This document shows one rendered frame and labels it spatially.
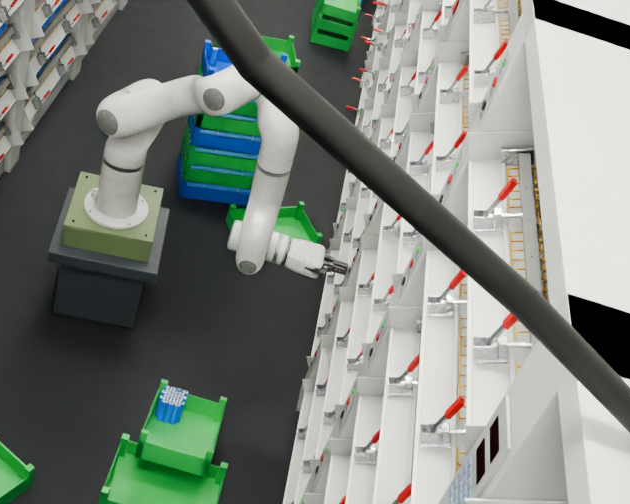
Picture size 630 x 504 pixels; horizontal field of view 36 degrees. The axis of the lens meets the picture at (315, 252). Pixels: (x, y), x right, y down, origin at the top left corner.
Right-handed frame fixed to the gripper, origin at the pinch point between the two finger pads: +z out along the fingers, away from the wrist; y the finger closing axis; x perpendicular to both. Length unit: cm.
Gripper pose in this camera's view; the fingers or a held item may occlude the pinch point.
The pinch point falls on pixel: (340, 267)
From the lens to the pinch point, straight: 265.2
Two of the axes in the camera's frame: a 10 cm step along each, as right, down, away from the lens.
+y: -1.3, 6.1, -7.8
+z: 9.5, 2.9, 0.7
